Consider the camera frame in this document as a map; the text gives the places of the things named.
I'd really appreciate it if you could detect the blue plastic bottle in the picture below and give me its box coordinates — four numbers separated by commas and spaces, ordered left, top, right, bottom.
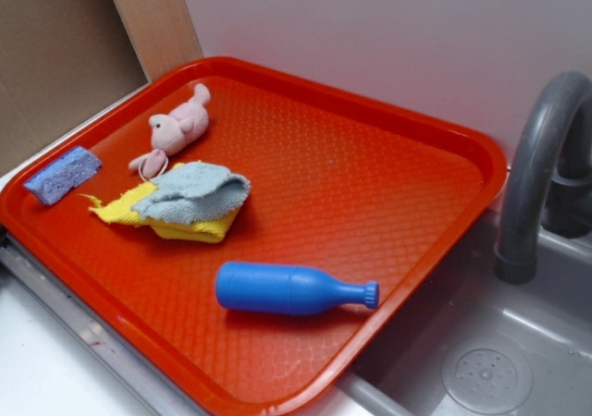
215, 262, 380, 316

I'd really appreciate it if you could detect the red plastic tray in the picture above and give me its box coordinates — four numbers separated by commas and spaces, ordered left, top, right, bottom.
1, 57, 506, 415

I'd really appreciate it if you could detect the light blue cloth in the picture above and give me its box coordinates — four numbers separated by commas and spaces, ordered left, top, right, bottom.
131, 162, 251, 225

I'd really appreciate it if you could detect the pink plush toy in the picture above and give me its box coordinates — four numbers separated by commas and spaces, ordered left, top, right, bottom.
128, 83, 211, 180

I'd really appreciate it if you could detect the yellow cloth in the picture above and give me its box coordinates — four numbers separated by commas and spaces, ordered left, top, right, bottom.
89, 179, 241, 244

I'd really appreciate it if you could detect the blue sponge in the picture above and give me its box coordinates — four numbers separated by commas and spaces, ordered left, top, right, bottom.
23, 146, 102, 206

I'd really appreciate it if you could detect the grey toy sink basin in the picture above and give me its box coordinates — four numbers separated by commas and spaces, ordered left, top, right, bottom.
339, 214, 591, 415

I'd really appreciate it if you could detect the wooden board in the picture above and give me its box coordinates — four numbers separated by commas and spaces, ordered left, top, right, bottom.
113, 0, 203, 81

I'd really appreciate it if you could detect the grey toy faucet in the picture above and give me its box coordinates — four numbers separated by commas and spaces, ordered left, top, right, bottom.
495, 71, 591, 285

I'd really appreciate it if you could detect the brown cardboard panel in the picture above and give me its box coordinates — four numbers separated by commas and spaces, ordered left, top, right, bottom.
1, 0, 146, 174

